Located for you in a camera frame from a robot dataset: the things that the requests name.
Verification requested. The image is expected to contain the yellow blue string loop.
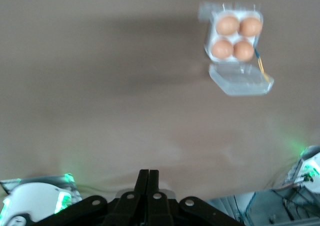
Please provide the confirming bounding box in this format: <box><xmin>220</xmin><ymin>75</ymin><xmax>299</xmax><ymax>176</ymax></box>
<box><xmin>253</xmin><ymin>44</ymin><xmax>271</xmax><ymax>83</ymax></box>

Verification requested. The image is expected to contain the clear plastic egg box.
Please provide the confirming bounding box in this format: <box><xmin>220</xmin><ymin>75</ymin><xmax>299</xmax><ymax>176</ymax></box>
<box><xmin>198</xmin><ymin>1</ymin><xmax>275</xmax><ymax>97</ymax></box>

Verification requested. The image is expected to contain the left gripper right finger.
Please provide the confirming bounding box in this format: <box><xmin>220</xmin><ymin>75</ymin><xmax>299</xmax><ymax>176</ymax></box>
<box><xmin>145</xmin><ymin>170</ymin><xmax>176</xmax><ymax>226</ymax></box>

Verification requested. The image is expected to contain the brown egg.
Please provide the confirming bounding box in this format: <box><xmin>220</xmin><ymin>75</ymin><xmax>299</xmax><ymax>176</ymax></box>
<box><xmin>232</xmin><ymin>40</ymin><xmax>256</xmax><ymax>61</ymax></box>
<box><xmin>215</xmin><ymin>15</ymin><xmax>240</xmax><ymax>36</ymax></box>
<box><xmin>239</xmin><ymin>16</ymin><xmax>263</xmax><ymax>37</ymax></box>
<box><xmin>211</xmin><ymin>38</ymin><xmax>235</xmax><ymax>60</ymax></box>

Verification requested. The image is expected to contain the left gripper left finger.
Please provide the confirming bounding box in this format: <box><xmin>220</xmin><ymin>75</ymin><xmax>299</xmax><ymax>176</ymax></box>
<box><xmin>109</xmin><ymin>169</ymin><xmax>150</xmax><ymax>226</ymax></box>

